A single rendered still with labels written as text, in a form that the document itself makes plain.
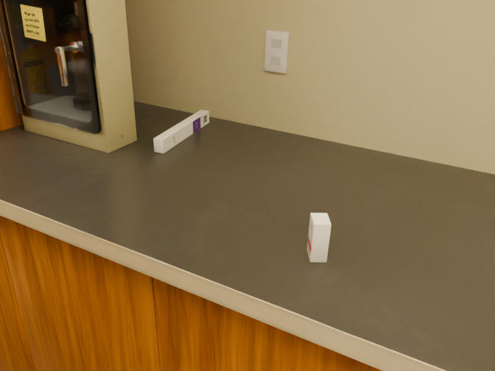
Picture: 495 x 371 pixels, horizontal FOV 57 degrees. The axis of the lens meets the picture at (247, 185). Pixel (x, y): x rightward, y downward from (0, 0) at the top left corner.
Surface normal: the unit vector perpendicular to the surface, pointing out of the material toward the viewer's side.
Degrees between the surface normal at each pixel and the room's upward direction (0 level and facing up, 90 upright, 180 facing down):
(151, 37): 90
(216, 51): 90
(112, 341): 90
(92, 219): 0
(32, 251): 90
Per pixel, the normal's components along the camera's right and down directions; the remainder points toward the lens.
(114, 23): 0.88, 0.23
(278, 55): -0.48, 0.38
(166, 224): 0.03, -0.90
